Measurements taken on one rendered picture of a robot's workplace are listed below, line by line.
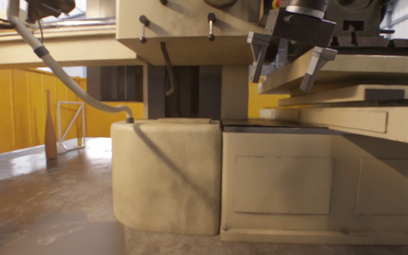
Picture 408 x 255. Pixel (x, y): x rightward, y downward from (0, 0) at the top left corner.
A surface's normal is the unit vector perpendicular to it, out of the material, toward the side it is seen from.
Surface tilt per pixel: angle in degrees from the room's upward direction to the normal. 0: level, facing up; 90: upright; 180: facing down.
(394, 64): 90
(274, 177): 90
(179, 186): 90
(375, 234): 0
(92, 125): 90
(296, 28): 114
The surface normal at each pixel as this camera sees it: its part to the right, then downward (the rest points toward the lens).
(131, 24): -0.08, 0.08
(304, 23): 0.08, 0.48
